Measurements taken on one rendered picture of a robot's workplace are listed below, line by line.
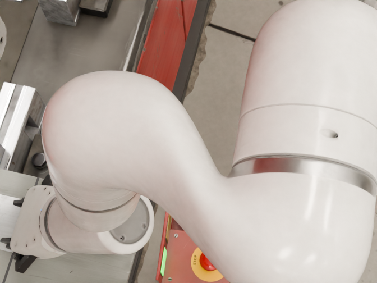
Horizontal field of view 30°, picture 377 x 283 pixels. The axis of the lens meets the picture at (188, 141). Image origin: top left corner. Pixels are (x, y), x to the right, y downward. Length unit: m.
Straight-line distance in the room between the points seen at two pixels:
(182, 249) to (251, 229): 0.89
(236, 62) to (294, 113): 1.85
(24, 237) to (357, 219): 0.64
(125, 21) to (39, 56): 0.18
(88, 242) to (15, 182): 0.33
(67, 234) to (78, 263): 0.22
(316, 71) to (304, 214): 0.10
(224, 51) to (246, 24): 0.12
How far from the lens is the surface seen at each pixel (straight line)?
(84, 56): 1.37
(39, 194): 1.03
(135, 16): 1.39
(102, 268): 1.11
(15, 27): 2.47
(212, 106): 2.25
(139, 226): 0.85
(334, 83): 0.47
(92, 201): 0.60
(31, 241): 1.00
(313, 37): 0.48
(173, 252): 1.32
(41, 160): 1.26
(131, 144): 0.48
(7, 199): 1.16
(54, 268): 1.12
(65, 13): 1.36
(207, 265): 1.29
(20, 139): 1.24
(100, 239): 0.83
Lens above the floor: 2.08
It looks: 70 degrees down
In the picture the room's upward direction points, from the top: 7 degrees counter-clockwise
